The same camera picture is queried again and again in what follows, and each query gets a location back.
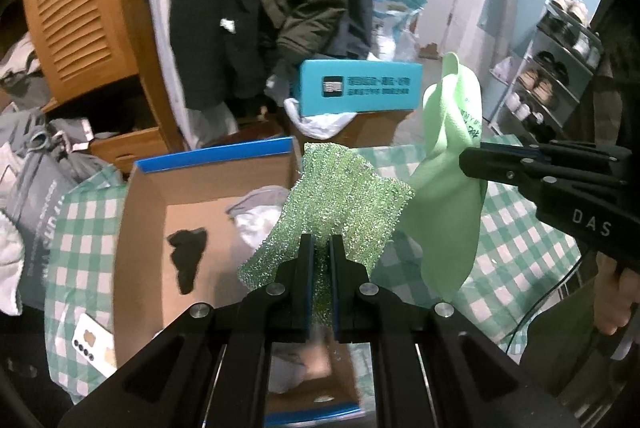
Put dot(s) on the wooden slatted cabinet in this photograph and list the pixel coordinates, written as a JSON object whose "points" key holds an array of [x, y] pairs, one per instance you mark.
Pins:
{"points": [[85, 8]]}

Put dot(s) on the teal printed cardboard box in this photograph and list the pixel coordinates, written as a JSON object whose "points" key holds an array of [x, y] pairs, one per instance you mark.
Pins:
{"points": [[360, 88]]}

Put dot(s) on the white plastic bag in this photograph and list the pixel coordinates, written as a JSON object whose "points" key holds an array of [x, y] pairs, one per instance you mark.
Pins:
{"points": [[320, 123]]}

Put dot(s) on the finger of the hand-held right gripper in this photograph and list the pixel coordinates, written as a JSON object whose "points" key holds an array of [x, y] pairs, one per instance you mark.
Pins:
{"points": [[575, 152], [500, 168]]}

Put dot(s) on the metal shoe rack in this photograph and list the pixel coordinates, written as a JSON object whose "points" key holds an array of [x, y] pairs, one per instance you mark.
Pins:
{"points": [[565, 73]]}

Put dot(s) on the white shoes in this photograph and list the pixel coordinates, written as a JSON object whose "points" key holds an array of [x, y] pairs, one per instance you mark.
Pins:
{"points": [[521, 107]]}

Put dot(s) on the person's dark green clothing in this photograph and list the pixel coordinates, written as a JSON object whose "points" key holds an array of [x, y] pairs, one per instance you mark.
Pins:
{"points": [[560, 338]]}

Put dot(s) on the white card with dark dots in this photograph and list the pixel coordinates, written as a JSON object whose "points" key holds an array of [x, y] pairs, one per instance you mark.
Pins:
{"points": [[92, 343]]}

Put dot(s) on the black sock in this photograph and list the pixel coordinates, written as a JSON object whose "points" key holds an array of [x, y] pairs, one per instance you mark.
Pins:
{"points": [[187, 253]]}

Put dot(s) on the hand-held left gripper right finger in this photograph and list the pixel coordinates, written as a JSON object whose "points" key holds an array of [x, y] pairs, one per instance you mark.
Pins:
{"points": [[334, 280]]}

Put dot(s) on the tan shoes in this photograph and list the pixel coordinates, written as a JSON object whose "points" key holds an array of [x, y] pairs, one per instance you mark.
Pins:
{"points": [[534, 85]]}

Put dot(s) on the blue plastic bag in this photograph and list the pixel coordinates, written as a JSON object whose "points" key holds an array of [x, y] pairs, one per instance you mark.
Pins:
{"points": [[397, 18]]}

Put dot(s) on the sparkly green scrub cloth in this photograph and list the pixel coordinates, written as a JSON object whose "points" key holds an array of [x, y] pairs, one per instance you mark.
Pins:
{"points": [[340, 198]]}

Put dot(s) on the person's right hand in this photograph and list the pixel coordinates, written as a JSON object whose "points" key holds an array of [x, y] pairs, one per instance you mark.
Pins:
{"points": [[615, 298]]}

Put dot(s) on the green white checkered tablecloth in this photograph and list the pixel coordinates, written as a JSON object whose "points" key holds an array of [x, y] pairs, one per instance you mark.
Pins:
{"points": [[515, 248]]}

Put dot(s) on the light green cloth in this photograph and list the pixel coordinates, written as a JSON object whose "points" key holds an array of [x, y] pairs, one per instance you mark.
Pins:
{"points": [[450, 208]]}

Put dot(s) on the black shoes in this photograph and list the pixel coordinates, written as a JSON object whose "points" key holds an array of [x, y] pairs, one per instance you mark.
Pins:
{"points": [[550, 64]]}

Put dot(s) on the cardboard box with blue flaps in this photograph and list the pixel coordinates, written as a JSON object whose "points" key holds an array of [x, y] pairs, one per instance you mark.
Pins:
{"points": [[145, 258]]}

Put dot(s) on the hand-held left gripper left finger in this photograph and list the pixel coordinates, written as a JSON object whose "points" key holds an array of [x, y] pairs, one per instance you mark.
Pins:
{"points": [[309, 280]]}

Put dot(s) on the grey sock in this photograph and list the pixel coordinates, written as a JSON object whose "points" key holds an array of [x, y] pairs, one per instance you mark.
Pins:
{"points": [[260, 199]]}

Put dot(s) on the grey fabric bag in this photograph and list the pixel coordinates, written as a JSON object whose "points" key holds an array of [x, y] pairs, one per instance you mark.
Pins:
{"points": [[45, 188]]}

